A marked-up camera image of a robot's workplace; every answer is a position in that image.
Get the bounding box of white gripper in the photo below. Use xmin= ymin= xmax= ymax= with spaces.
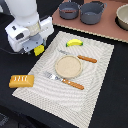
xmin=5 ymin=16 xmax=54 ymax=53

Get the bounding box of yellow cheese wedge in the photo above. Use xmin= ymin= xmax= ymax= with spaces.
xmin=34 ymin=45 xmax=44 ymax=56

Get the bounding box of orange bread loaf toy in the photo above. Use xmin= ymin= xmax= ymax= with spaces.
xmin=9 ymin=75 xmax=34 ymax=88

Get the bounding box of brown sausage toy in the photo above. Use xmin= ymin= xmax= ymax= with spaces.
xmin=62 ymin=10 xmax=77 ymax=13

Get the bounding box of yellow banana toy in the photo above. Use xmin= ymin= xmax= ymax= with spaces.
xmin=66 ymin=39 xmax=83 ymax=47

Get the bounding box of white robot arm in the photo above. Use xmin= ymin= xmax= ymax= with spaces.
xmin=4 ymin=0 xmax=54 ymax=55

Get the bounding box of round beige plate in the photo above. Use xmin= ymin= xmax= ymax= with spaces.
xmin=55 ymin=55 xmax=83 ymax=79

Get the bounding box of left grey pot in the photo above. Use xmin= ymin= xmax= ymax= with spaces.
xmin=59 ymin=2 xmax=79 ymax=20

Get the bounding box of grey pot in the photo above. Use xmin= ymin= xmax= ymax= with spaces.
xmin=80 ymin=1 xmax=105 ymax=25
xmin=59 ymin=2 xmax=79 ymax=20

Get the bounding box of woven grey placemat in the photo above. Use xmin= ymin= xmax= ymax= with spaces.
xmin=13 ymin=31 xmax=114 ymax=128

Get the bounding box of right grey pot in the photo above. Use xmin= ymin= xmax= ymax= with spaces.
xmin=80 ymin=1 xmax=105 ymax=25

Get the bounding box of beige bowl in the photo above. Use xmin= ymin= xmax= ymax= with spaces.
xmin=116 ymin=4 xmax=128 ymax=30

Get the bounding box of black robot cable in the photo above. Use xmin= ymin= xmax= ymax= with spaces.
xmin=0 ymin=45 xmax=14 ymax=55

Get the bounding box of fork with wooden handle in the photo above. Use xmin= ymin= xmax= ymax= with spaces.
xmin=44 ymin=71 xmax=84 ymax=90

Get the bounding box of knife with wooden handle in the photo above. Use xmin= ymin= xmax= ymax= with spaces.
xmin=58 ymin=49 xmax=97 ymax=63

